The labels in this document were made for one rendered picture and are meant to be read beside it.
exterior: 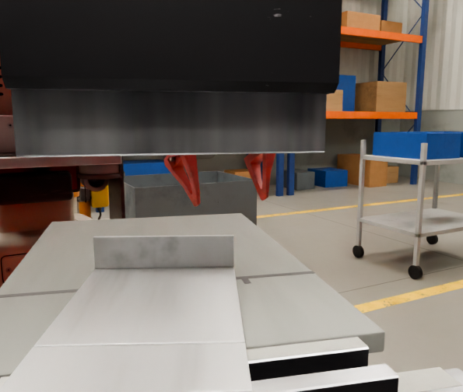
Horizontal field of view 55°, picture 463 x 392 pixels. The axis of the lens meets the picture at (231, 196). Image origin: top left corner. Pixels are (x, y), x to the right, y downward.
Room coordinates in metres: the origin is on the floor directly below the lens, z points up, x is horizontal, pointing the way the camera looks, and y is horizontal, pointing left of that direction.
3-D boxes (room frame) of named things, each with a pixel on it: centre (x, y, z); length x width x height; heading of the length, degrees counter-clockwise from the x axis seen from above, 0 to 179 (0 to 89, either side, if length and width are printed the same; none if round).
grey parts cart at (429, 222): (3.45, -1.55, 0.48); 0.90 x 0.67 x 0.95; 117
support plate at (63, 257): (0.29, 0.05, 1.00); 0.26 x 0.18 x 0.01; 13
